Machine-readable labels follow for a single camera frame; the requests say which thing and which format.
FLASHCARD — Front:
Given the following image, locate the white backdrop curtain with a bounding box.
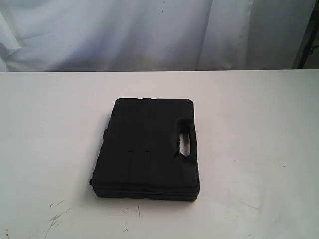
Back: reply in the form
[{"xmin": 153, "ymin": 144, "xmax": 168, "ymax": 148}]
[{"xmin": 0, "ymin": 0, "xmax": 315, "ymax": 72}]

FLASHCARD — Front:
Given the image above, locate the black plastic tool case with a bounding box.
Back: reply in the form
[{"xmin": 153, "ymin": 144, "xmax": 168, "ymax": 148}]
[{"xmin": 90, "ymin": 98, "xmax": 200, "ymax": 202}]

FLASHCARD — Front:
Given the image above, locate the black metal stand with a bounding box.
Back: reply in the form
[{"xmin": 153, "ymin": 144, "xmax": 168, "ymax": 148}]
[{"xmin": 296, "ymin": 0, "xmax": 319, "ymax": 69}]

